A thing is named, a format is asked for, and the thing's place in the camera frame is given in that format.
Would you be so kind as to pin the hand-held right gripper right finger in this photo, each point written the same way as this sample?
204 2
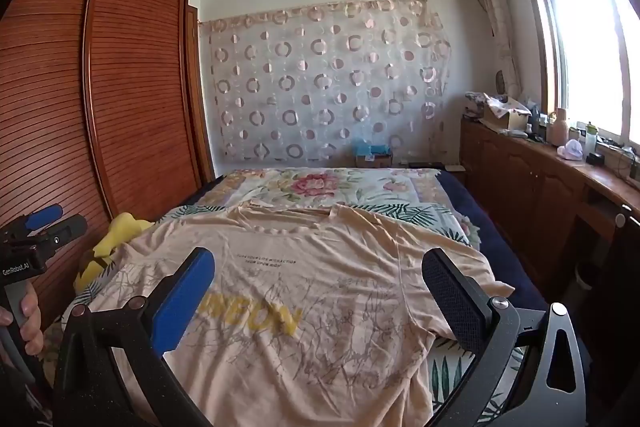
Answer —
450 302

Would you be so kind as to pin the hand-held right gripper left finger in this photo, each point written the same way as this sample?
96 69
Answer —
185 302

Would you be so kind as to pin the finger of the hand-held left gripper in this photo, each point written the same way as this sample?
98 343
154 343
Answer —
70 227
45 214

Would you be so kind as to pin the beige printed t-shirt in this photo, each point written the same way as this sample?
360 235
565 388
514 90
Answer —
325 307

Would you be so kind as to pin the person's left hand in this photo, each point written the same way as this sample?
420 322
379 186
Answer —
31 317

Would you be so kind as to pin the yellow plush toy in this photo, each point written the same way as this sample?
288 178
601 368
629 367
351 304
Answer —
125 229

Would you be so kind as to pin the bed with dark blue sheet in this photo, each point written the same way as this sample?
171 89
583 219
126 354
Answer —
500 247

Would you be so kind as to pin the green leaf print blanket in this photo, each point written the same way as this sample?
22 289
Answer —
415 212

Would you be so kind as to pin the long wooden sideboard cabinet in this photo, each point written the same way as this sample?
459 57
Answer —
525 177

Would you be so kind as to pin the brown slatted wooden wardrobe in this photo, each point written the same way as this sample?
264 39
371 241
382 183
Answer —
125 82

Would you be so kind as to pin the small brown cardboard box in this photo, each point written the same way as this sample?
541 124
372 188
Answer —
375 160

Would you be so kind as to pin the open cardboard box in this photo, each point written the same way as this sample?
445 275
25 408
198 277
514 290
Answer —
515 119

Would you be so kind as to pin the white crumpled bag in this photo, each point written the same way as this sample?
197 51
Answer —
571 150

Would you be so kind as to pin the patterned cloth pile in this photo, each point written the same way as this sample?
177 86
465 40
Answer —
475 103

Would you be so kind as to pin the small black device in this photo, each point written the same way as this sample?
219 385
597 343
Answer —
595 158

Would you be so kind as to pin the green capped bottle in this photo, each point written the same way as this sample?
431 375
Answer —
590 138

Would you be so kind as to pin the circle patterned sheer curtain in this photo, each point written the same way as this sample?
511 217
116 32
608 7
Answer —
300 82

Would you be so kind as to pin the wooden framed window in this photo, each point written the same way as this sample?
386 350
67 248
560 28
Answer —
590 57

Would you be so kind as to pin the bundled patterned window curtain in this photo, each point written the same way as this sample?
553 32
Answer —
495 7

